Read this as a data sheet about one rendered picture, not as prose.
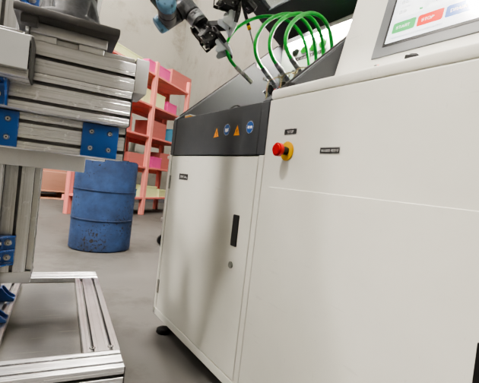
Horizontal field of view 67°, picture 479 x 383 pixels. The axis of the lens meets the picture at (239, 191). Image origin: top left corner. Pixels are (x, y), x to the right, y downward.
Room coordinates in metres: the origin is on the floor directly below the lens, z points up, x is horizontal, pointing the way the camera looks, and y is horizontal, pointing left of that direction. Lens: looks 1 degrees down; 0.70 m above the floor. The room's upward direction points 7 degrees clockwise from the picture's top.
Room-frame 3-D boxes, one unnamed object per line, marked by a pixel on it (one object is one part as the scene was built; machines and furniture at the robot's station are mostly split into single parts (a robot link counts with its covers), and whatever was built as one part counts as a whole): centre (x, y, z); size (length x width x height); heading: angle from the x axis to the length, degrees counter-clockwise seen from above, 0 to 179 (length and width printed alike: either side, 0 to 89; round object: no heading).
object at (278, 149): (0.95, -0.10, 0.80); 0.05 x 0.04 x 0.05; 34
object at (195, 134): (1.35, 0.12, 0.87); 0.62 x 0.04 x 0.16; 34
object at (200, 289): (1.34, 0.13, 0.44); 0.65 x 0.02 x 0.68; 34
